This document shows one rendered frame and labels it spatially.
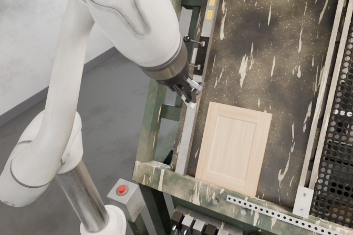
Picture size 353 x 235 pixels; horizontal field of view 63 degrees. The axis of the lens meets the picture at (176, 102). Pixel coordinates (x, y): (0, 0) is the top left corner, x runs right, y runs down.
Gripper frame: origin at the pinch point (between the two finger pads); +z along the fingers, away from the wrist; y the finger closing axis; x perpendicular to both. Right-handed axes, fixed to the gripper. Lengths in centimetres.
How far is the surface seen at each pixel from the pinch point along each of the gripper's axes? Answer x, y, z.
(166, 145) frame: 11, 42, 110
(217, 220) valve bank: 30, -10, 94
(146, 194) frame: 42, 34, 106
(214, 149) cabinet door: 0, 7, 81
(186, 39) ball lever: -36, 40, 52
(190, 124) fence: -4, 24, 77
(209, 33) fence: -48, 36, 61
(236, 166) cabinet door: 2, -6, 82
